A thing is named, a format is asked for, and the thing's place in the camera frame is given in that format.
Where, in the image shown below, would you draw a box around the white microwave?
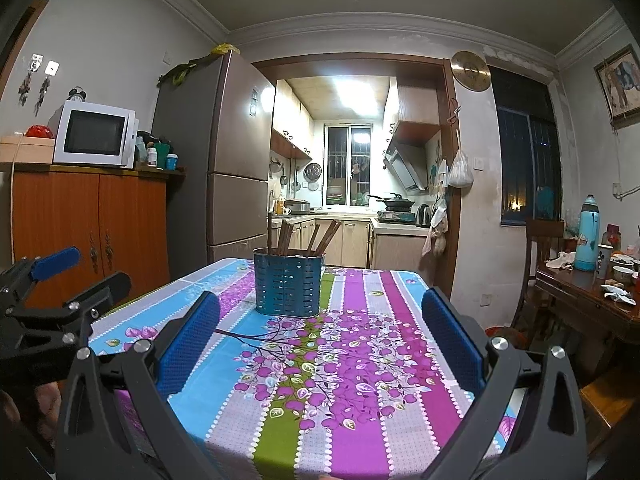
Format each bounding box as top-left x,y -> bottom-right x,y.
53,100 -> 138,168

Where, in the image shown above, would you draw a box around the green yellow leaf garland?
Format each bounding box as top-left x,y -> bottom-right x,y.
159,42 -> 241,86

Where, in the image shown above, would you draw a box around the black wok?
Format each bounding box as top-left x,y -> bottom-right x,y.
367,194 -> 416,210

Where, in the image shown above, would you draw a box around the hanging kitchen cloths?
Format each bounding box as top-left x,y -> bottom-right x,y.
421,160 -> 449,257

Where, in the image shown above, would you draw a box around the wooden stool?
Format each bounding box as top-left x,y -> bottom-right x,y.
579,360 -> 640,453

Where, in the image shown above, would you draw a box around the barred kitchen window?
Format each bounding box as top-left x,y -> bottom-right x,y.
324,124 -> 373,207

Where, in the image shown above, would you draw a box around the steel range hood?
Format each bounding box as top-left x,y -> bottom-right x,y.
382,141 -> 431,192

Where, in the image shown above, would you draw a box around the colourful floral tablecloth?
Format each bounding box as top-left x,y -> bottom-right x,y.
87,257 -> 526,480

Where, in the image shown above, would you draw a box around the crumpled white cloth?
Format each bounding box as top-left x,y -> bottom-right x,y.
545,251 -> 576,271

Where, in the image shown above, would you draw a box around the orange wooden cabinet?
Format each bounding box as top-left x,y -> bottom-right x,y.
10,162 -> 173,311

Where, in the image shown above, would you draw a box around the wooden doorway frame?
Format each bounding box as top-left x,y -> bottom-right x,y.
251,55 -> 461,301

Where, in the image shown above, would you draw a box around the blue thermos flask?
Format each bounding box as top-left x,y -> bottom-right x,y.
573,195 -> 601,272

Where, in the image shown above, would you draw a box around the person's left hand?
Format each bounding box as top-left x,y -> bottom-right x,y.
36,381 -> 67,443

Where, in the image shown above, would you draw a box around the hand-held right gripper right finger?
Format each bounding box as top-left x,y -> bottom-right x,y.
421,287 -> 587,480

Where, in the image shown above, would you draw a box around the golden round wall clock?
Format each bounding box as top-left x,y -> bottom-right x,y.
450,51 -> 491,92

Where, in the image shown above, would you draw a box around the cream kitchen wall cabinet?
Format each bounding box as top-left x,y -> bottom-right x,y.
385,77 -> 443,148
271,80 -> 313,160

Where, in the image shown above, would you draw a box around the framed elephant picture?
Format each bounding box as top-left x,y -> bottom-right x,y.
593,44 -> 640,130

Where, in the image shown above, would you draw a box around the grey refrigerator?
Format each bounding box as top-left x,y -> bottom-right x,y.
152,52 -> 276,281

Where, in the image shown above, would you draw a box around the dark wooden chair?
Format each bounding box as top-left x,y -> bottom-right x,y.
512,219 -> 566,331

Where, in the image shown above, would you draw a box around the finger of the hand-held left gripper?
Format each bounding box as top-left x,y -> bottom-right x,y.
0,246 -> 82,311
0,271 -> 133,347

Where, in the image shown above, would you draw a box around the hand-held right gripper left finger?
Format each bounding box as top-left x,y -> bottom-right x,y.
56,290 -> 227,480

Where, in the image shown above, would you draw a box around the set of wooden chopsticks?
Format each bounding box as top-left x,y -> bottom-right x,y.
266,212 -> 343,256

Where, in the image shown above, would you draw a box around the white wall cable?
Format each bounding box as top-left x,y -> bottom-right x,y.
612,180 -> 640,202

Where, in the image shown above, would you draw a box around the cream cardboard box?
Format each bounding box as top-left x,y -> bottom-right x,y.
0,135 -> 56,164

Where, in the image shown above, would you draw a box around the cream kitchen base cabinets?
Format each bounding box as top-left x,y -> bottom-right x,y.
272,212 -> 436,268

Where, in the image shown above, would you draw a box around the dark room window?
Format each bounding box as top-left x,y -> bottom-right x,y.
487,65 -> 563,226

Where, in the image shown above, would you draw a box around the blue perforated utensil holder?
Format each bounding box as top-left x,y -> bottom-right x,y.
252,247 -> 325,318

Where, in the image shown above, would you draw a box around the printed white cup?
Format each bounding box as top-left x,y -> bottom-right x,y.
596,244 -> 614,279

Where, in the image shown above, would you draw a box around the kitchen ceiling light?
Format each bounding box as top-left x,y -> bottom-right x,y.
335,77 -> 381,108

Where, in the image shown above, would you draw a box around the white plastic bag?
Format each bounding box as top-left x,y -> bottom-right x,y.
446,150 -> 475,188

